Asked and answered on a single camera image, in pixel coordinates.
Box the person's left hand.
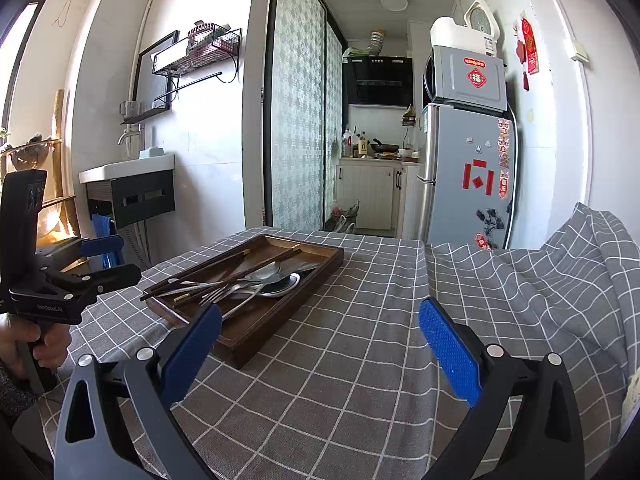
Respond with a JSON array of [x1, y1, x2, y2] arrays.
[[0, 315, 72, 381]]

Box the person's left forearm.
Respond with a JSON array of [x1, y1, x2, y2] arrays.
[[0, 360, 42, 417]]

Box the steel faucet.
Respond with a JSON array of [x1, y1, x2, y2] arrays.
[[118, 127, 144, 161]]

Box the white round dial appliance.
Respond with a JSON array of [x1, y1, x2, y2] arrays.
[[462, 0, 501, 59]]

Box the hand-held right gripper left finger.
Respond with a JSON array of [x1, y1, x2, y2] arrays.
[[52, 304, 224, 480]]

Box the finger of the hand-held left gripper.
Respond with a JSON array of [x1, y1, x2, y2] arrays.
[[36, 234, 125, 274], [46, 263, 143, 302]]

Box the wooden ladder shelf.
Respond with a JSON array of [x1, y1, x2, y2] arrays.
[[0, 89, 82, 252]]

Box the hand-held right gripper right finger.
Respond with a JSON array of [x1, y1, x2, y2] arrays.
[[418, 297, 586, 480]]

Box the red hanging wall ornament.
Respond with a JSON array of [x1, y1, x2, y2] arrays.
[[515, 10, 544, 92]]

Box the blue towel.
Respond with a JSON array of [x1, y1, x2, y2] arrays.
[[91, 213, 126, 269]]

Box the white kitchen cabinet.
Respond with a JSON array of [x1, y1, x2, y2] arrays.
[[336, 157, 424, 239]]

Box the black range hood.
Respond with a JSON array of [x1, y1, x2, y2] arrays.
[[342, 56, 415, 107]]

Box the red square paper sticker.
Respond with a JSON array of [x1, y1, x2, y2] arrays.
[[462, 158, 496, 191]]

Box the black framed mirror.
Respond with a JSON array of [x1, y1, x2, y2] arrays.
[[132, 30, 180, 124]]

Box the serrated steel knife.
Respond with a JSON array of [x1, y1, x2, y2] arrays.
[[220, 267, 319, 321]]

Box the black wire wall shelf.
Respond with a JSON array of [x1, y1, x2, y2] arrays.
[[152, 22, 245, 102]]

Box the steel spoon plain handle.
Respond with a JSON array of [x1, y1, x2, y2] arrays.
[[247, 261, 284, 282]]

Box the grey microwave oven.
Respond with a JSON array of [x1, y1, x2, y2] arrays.
[[422, 45, 509, 114]]

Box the grey refrigerator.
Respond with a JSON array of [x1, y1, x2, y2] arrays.
[[415, 102, 521, 251]]

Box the dark wooden tray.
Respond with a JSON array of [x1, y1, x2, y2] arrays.
[[143, 233, 345, 371]]

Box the dark vanity cabinet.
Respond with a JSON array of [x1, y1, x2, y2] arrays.
[[86, 170, 177, 231]]

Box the plastic bags bundle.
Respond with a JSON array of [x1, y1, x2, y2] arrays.
[[327, 200, 361, 235]]

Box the white wall pipe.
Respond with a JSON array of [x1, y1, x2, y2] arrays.
[[131, 0, 164, 103]]

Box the steel fork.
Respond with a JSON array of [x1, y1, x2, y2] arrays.
[[200, 280, 266, 307]]

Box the cluster of fridge magnets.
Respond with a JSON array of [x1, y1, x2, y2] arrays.
[[465, 117, 514, 251]]

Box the woven basket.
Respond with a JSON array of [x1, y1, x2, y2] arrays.
[[0, 132, 57, 174]]

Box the patterned glass sliding door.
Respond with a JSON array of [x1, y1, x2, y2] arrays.
[[325, 19, 347, 222], [263, 0, 329, 232]]

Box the white box appliance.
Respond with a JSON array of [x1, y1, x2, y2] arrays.
[[430, 16, 471, 51]]

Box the grey checked tablecloth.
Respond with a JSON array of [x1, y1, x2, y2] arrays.
[[37, 202, 640, 480]]

